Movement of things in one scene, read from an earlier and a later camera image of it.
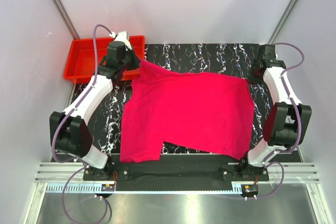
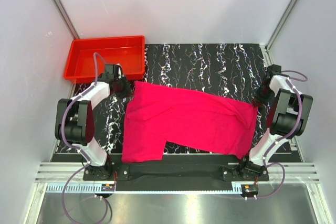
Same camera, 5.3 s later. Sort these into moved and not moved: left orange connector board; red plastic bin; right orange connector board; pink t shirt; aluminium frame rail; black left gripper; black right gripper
Moved: pink t shirt; black left gripper; black right gripper
Not moved: red plastic bin; aluminium frame rail; left orange connector board; right orange connector board
